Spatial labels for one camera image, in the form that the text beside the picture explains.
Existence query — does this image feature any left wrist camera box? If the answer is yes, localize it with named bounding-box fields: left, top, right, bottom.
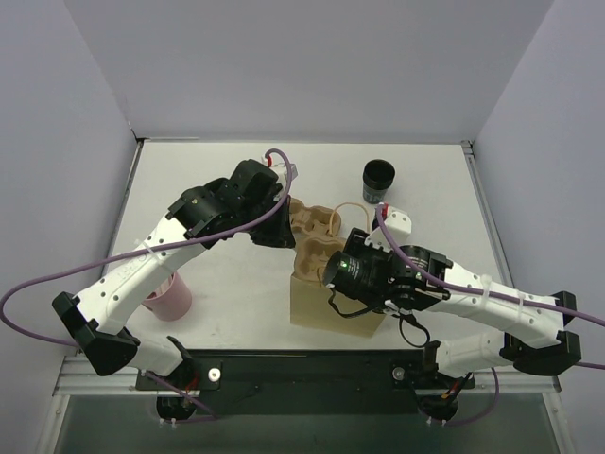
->
left=261, top=152, right=298, bottom=191

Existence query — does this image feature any brown pulp cup carrier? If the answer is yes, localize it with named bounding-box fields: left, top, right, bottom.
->
left=289, top=198, right=341, bottom=237

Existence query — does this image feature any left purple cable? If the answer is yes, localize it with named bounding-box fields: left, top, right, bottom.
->
left=0, top=148, right=292, bottom=422

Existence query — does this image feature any pink straw holder cup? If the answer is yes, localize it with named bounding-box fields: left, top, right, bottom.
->
left=143, top=272, right=193, bottom=322

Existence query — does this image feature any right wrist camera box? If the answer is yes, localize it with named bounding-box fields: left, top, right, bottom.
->
left=370, top=202, right=412, bottom=248

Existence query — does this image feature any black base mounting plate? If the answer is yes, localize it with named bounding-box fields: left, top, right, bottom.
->
left=135, top=350, right=475, bottom=419

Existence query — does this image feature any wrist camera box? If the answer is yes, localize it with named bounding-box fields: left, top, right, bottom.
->
left=370, top=202, right=412, bottom=248
left=261, top=152, right=298, bottom=191

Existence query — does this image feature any tan paper bag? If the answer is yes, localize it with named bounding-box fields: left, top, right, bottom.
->
left=288, top=201, right=387, bottom=340

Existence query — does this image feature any stack of black cups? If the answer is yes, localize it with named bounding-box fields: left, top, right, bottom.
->
left=362, top=159, right=396, bottom=204

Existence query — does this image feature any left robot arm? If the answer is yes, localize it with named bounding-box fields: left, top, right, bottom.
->
left=52, top=159, right=296, bottom=389

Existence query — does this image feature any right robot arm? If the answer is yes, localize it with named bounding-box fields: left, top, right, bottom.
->
left=322, top=229, right=581, bottom=386

